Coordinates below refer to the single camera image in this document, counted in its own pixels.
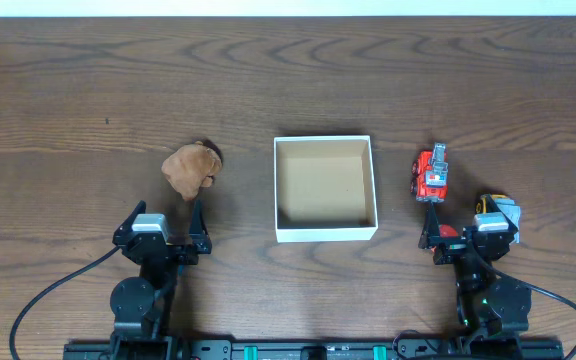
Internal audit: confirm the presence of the white cardboard box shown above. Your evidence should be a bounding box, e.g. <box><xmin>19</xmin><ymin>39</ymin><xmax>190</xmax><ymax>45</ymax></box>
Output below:
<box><xmin>274</xmin><ymin>135</ymin><xmax>379</xmax><ymax>243</ymax></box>

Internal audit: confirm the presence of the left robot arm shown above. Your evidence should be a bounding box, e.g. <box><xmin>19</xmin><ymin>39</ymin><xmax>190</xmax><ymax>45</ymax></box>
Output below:
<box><xmin>109</xmin><ymin>200</ymin><xmax>212</xmax><ymax>359</ymax></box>

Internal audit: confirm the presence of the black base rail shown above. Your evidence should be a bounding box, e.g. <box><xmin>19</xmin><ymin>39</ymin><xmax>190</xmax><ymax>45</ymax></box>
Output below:
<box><xmin>63</xmin><ymin>336</ymin><xmax>564</xmax><ymax>360</ymax></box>

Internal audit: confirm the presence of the yellow grey toy truck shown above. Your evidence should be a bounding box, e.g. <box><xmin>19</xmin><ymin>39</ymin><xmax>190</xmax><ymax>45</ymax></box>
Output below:
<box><xmin>472</xmin><ymin>194</ymin><xmax>521</xmax><ymax>244</ymax></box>

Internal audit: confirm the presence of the brown plush toy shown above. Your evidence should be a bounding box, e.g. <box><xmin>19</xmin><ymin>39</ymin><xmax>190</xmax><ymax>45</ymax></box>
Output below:
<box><xmin>161</xmin><ymin>141</ymin><xmax>223</xmax><ymax>201</ymax></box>

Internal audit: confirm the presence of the red toy fire truck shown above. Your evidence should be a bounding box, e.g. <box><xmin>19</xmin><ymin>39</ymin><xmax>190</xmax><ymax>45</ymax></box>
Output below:
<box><xmin>410</xmin><ymin>143</ymin><xmax>448</xmax><ymax>203</ymax></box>

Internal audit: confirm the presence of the right black cable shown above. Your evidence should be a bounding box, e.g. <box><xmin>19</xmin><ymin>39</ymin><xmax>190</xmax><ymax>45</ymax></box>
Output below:
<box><xmin>470</xmin><ymin>239</ymin><xmax>576</xmax><ymax>360</ymax></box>

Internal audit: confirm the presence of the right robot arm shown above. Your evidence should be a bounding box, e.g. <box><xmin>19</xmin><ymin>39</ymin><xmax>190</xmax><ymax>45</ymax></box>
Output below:
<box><xmin>419</xmin><ymin>194</ymin><xmax>532</xmax><ymax>359</ymax></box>

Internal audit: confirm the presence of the red toy ball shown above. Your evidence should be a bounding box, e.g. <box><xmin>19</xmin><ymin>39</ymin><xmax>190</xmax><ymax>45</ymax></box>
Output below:
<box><xmin>429</xmin><ymin>225</ymin><xmax>461</xmax><ymax>251</ymax></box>

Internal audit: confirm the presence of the left black cable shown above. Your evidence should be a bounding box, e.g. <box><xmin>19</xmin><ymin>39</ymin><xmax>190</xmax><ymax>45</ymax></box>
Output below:
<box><xmin>8</xmin><ymin>245</ymin><xmax>122</xmax><ymax>360</ymax></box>

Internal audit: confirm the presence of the black cable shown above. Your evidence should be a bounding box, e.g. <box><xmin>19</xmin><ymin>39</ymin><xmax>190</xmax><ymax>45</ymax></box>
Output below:
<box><xmin>470</xmin><ymin>239</ymin><xmax>576</xmax><ymax>360</ymax></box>
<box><xmin>8</xmin><ymin>245</ymin><xmax>122</xmax><ymax>360</ymax></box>

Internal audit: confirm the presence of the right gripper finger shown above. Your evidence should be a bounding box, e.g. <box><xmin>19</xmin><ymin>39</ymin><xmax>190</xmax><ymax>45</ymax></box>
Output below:
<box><xmin>418</xmin><ymin>202</ymin><xmax>441</xmax><ymax>249</ymax></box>
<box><xmin>484</xmin><ymin>194</ymin><xmax>518</xmax><ymax>231</ymax></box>

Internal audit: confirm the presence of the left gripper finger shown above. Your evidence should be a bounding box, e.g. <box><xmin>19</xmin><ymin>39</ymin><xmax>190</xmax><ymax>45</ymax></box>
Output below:
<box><xmin>188</xmin><ymin>199</ymin><xmax>206</xmax><ymax>243</ymax></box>
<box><xmin>116</xmin><ymin>200</ymin><xmax>146</xmax><ymax>235</ymax></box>

